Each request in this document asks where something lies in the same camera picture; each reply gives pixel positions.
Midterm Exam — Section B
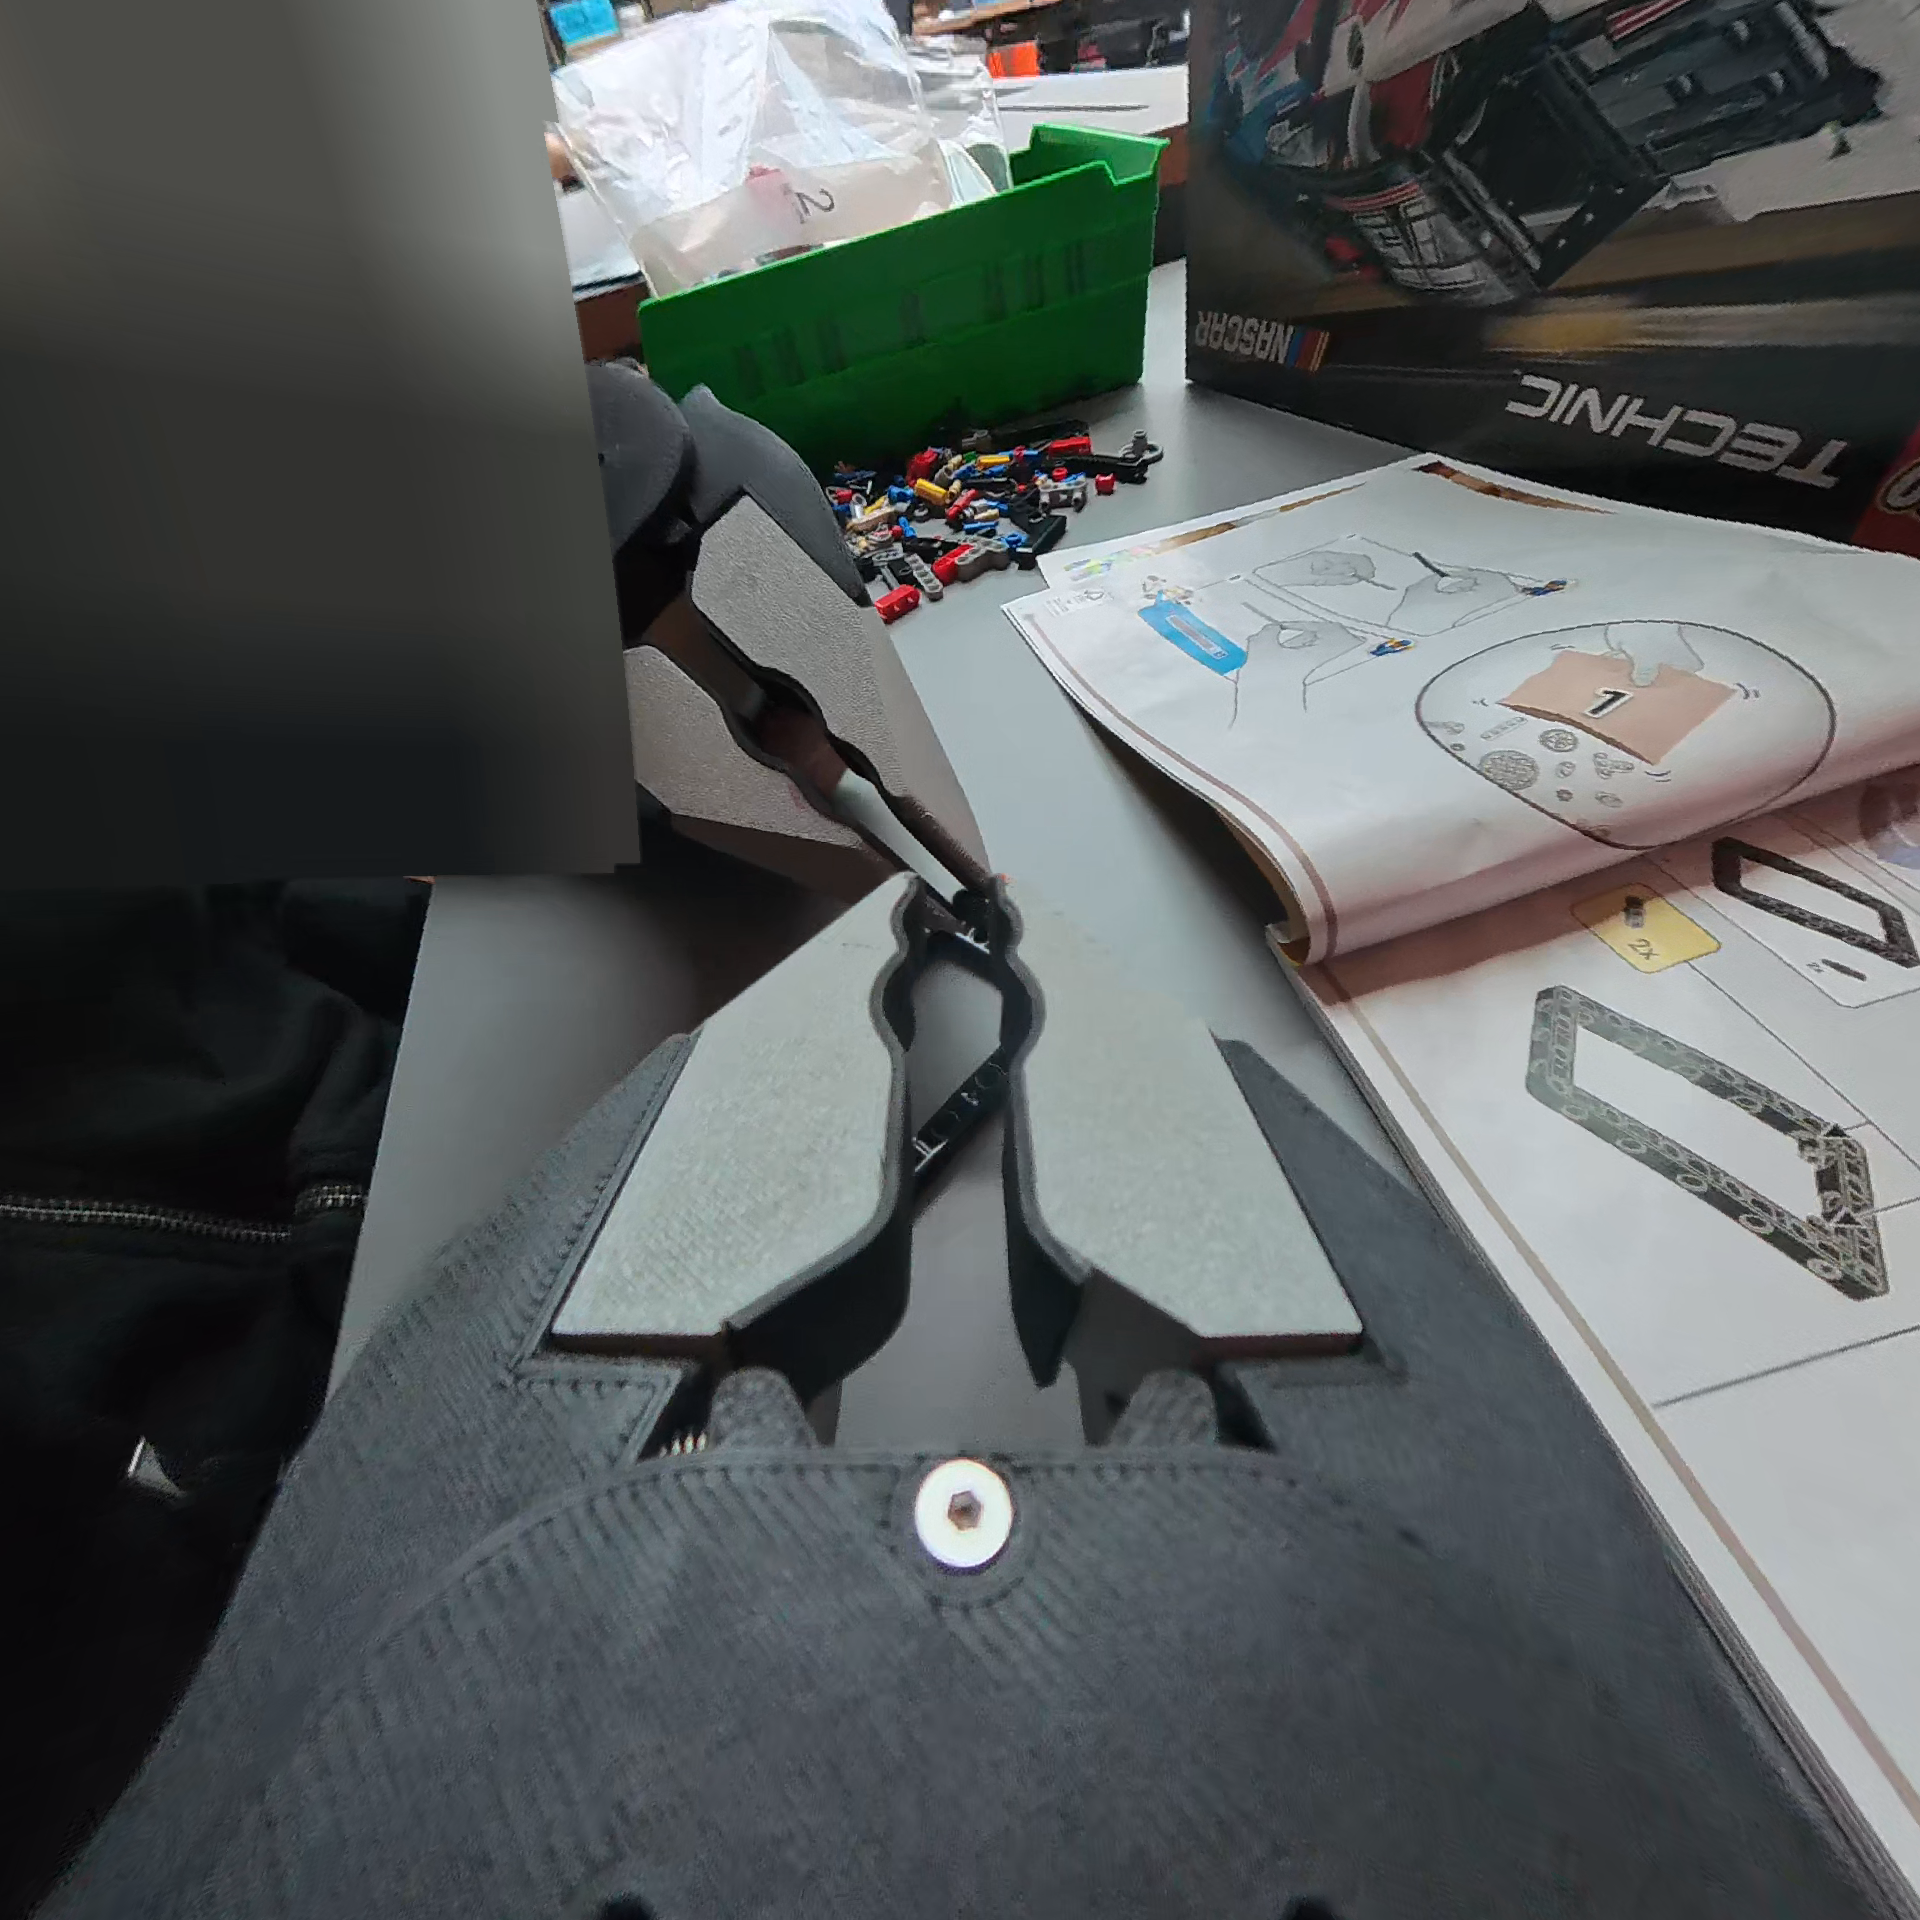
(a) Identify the lego instruction booklet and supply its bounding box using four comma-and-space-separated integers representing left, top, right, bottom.
996, 452, 1920, 1902

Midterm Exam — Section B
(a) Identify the green plastic bin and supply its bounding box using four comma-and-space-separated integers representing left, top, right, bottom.
635, 123, 1172, 470

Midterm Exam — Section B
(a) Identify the black rectangular lego frame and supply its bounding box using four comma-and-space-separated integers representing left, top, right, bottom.
895, 884, 1037, 1201

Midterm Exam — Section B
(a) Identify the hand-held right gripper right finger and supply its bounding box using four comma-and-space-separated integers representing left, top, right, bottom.
996, 896, 1366, 1391

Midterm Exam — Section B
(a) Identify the clear plastic bag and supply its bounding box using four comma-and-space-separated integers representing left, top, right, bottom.
546, 0, 1011, 303

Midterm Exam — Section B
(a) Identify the black lego set box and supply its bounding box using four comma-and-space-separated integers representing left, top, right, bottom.
1181, 0, 1920, 551

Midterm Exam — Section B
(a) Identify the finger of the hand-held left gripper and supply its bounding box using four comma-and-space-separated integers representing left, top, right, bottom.
687, 491, 1002, 896
619, 632, 904, 884

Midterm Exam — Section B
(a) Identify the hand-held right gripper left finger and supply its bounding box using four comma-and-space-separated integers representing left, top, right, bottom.
543, 873, 935, 1391

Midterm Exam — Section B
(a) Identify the pile of small lego pieces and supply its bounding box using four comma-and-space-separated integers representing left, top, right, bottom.
820, 415, 1171, 627

